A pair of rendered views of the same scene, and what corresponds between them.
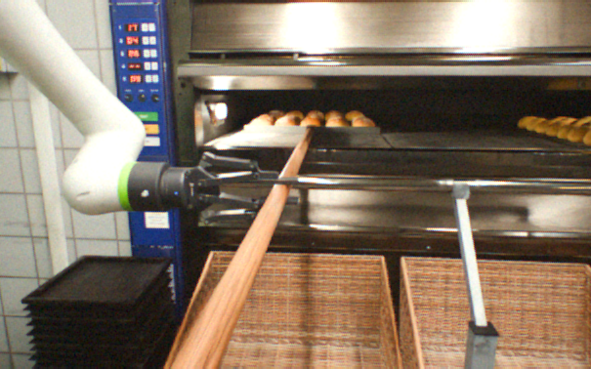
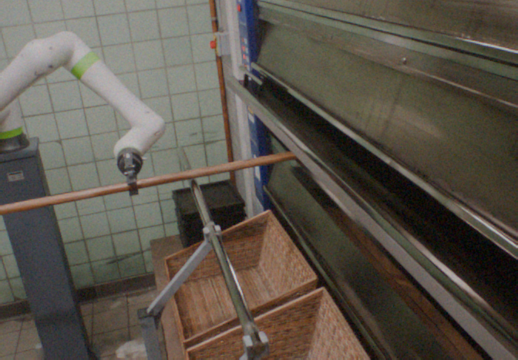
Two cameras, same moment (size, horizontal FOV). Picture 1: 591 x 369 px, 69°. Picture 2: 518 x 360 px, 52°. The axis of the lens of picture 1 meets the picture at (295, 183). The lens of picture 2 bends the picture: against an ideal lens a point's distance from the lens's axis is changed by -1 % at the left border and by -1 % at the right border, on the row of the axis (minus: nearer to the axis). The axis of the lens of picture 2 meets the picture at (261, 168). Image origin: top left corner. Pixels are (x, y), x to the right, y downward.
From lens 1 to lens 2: 184 cm
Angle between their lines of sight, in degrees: 68
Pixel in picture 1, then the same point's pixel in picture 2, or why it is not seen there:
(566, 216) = (402, 346)
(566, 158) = (401, 279)
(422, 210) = (334, 255)
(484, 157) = (358, 232)
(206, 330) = not seen: outside the picture
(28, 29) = (93, 85)
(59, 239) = not seen: hidden behind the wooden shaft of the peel
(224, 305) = not seen: outside the picture
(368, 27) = (306, 69)
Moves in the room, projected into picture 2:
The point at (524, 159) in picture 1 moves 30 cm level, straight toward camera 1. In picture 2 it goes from (378, 255) to (257, 255)
